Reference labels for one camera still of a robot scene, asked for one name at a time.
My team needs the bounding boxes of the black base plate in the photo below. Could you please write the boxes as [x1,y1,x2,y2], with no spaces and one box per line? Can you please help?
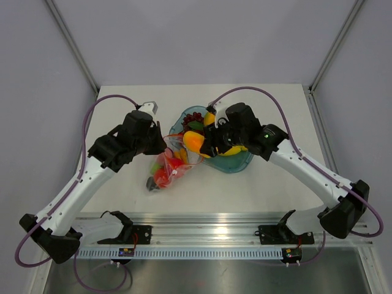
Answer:
[97,225,153,245]
[254,225,315,245]

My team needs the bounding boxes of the pink peach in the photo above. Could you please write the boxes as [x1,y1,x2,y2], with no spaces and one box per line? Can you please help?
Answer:
[156,148,173,167]

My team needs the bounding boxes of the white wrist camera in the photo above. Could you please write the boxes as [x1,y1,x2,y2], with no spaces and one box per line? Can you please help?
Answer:
[138,101,158,116]
[213,101,229,128]

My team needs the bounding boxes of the orange yellow pepper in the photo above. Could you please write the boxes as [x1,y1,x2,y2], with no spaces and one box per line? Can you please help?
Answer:
[183,131,205,153]

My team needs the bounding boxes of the left aluminium frame post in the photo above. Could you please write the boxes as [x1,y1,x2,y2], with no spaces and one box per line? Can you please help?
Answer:
[43,0,100,97]

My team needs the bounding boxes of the yellow green mango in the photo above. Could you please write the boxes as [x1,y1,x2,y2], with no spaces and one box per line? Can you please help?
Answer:
[203,112,215,126]

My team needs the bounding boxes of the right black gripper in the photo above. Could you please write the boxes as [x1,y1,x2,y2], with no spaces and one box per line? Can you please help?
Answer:
[200,116,247,157]

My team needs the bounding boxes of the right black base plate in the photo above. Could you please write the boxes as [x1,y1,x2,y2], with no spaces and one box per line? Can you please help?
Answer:
[254,225,315,245]

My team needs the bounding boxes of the dark purple plum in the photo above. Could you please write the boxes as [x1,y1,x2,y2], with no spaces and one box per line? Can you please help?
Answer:
[146,176,159,192]

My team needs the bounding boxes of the aluminium mounting rail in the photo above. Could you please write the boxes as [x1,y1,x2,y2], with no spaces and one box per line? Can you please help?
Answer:
[39,212,374,249]

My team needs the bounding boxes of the small circuit board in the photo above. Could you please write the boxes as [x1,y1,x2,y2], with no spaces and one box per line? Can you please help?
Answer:
[282,247,303,262]
[118,248,135,257]

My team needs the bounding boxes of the clear orange zip top bag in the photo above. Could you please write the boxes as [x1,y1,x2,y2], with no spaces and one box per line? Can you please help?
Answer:
[146,134,203,192]

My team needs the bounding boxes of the green leaf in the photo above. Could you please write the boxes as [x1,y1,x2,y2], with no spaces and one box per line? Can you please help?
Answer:
[187,121,204,130]

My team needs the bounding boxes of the teal plastic food tray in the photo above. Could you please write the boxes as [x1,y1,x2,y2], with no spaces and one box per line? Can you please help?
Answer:
[169,105,254,173]

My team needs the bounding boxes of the green round vegetable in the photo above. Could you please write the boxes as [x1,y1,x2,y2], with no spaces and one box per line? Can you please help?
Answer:
[150,161,164,175]

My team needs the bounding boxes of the white slotted cable duct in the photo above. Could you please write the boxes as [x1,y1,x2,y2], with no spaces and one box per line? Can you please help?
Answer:
[77,247,283,260]

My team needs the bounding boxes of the red apple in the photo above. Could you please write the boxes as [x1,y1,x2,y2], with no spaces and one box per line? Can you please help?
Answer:
[170,158,192,179]

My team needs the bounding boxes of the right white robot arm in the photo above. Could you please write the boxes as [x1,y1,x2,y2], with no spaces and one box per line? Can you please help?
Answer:
[200,102,370,243]

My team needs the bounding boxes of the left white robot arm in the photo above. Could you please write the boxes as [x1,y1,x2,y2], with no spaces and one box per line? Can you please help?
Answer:
[19,106,167,264]

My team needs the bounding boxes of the right small circuit board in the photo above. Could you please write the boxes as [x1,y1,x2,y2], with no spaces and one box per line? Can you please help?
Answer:
[282,247,303,262]

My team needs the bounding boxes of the right aluminium frame post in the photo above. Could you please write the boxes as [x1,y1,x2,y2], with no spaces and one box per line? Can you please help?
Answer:
[309,0,367,95]

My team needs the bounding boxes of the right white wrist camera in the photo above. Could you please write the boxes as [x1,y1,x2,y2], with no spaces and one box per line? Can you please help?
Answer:
[213,101,229,128]

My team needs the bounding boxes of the yellow banana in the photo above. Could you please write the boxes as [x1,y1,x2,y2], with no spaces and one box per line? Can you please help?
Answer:
[216,146,248,157]

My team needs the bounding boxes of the purple grape bunch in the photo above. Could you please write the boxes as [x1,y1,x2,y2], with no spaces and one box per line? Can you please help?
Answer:
[182,112,204,126]

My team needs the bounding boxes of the left small circuit board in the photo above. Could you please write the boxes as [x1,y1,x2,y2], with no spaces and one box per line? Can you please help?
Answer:
[118,248,135,257]

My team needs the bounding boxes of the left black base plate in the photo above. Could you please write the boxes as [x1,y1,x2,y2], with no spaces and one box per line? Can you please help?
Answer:
[97,225,153,245]

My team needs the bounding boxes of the yellow ginger root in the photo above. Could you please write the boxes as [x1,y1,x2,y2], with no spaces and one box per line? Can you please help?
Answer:
[174,148,189,164]

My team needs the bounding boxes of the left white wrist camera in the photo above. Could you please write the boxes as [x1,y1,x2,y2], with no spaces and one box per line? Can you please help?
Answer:
[138,101,158,116]

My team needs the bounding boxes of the orange red tomato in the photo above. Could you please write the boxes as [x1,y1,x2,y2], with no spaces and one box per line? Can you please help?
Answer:
[153,168,171,189]

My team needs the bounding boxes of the aluminium frame post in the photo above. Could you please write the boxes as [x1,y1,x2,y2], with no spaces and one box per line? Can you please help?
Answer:
[309,0,367,95]
[43,0,100,97]

